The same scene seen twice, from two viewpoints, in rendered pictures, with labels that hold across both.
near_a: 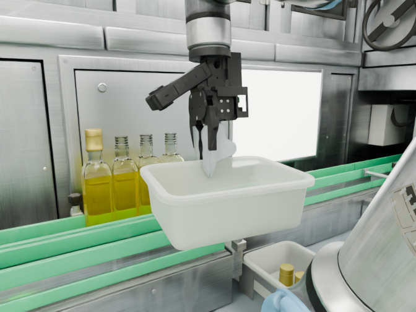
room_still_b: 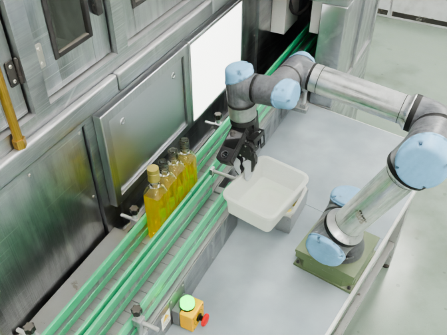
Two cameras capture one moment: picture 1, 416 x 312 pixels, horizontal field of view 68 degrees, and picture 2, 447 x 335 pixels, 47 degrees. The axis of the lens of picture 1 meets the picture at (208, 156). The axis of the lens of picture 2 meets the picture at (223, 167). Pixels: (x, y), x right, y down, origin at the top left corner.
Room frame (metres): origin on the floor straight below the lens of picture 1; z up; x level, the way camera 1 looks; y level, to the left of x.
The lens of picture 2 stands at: (-0.40, 0.65, 2.13)
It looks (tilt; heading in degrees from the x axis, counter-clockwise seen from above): 41 degrees down; 328
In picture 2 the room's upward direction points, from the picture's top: straight up
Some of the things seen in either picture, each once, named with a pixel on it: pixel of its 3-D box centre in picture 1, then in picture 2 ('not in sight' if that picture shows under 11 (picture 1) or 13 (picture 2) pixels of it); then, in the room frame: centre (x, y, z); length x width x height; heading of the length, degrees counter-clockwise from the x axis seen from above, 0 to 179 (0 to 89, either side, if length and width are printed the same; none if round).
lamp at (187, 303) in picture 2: not in sight; (187, 302); (0.40, 0.28, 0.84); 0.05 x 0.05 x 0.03
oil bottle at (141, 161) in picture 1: (148, 199); (175, 187); (0.70, 0.14, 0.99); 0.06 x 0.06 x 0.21; 31
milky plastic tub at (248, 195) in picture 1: (222, 199); (265, 195); (0.45, -0.02, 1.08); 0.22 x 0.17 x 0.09; 113
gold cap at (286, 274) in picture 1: (286, 274); not in sight; (0.69, -0.20, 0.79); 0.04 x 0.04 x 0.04
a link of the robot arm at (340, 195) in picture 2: not in sight; (346, 210); (0.33, -0.25, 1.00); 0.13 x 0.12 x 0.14; 118
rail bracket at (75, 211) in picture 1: (75, 219); (130, 221); (0.69, 0.31, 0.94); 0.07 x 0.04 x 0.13; 31
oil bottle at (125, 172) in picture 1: (125, 203); (166, 199); (0.67, 0.19, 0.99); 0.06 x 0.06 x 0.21; 31
